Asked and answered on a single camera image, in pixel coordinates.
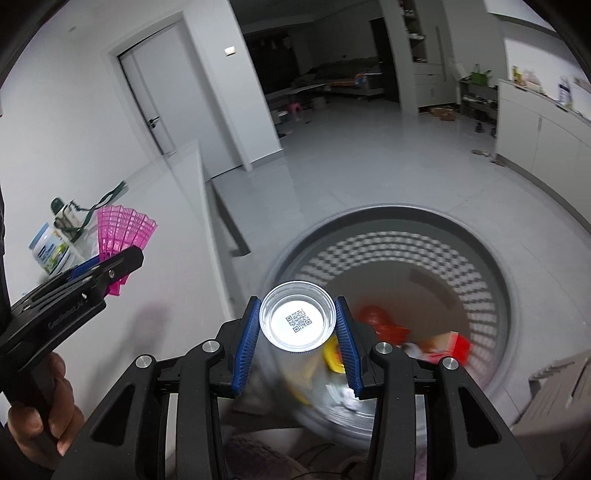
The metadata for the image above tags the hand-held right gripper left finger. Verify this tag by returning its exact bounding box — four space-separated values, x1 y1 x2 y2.
51 295 262 480

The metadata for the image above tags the grey mesh trash basket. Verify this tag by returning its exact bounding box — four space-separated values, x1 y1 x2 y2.
252 205 525 444

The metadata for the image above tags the person's left hand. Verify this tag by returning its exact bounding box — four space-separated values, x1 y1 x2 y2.
7 353 86 456

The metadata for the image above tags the tall white shelf unit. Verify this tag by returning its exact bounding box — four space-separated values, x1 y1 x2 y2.
402 0 444 112

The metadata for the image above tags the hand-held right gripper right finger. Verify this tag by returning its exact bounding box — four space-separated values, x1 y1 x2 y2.
335 295 555 480

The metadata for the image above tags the green thermos bottle with strap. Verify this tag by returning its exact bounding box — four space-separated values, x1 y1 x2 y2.
50 181 130 243

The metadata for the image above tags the red plastic bag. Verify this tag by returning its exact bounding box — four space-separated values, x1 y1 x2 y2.
358 305 411 344

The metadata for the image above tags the grey fuzzy cloth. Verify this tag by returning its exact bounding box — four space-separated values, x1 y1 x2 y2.
224 436 296 480

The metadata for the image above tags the grey cardboard carton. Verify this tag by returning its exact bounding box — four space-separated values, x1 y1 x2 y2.
512 351 591 457

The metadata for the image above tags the clear plastic cup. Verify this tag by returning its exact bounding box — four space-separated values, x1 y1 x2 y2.
257 279 340 365

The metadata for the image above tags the shoe rack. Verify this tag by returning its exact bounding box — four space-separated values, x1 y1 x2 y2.
458 76 502 123

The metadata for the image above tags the white milk powder can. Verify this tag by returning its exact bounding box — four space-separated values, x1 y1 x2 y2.
28 223 77 278

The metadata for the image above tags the white low cabinet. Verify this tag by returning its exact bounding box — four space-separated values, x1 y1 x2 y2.
494 78 591 204

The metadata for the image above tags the red and white carton box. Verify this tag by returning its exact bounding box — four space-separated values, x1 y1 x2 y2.
406 331 472 367

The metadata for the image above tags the dark sofa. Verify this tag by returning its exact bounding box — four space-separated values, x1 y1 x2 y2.
291 58 386 100

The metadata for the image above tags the grey door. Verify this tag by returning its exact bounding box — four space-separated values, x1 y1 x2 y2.
117 28 245 172

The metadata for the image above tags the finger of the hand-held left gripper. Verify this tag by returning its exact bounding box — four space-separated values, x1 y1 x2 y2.
68 255 102 280
55 246 145 296

